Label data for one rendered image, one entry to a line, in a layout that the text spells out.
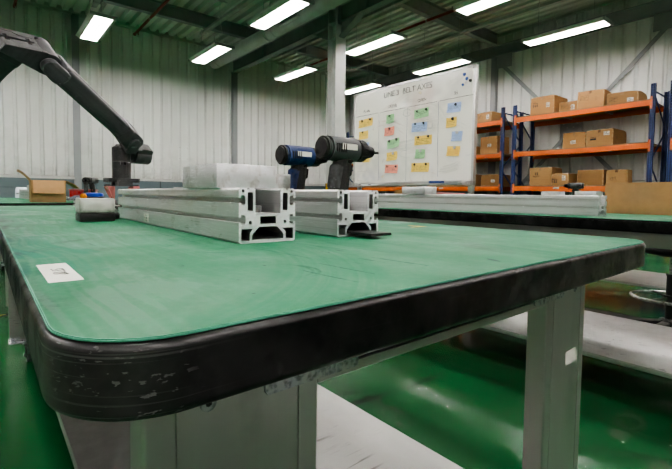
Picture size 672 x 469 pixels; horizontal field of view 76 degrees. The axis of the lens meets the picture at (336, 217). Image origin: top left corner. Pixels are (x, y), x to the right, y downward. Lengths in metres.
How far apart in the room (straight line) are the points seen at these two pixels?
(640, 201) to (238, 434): 2.24
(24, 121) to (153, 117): 2.90
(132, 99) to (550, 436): 12.60
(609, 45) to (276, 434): 11.69
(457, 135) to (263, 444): 3.59
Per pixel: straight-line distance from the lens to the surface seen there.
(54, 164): 12.44
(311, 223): 0.82
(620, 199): 2.48
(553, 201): 2.09
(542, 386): 0.85
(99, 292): 0.37
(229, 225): 0.69
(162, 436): 0.38
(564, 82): 12.07
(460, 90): 3.94
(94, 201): 1.25
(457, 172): 3.84
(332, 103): 9.77
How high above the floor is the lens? 0.86
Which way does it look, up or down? 3 degrees down
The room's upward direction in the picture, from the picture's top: 1 degrees clockwise
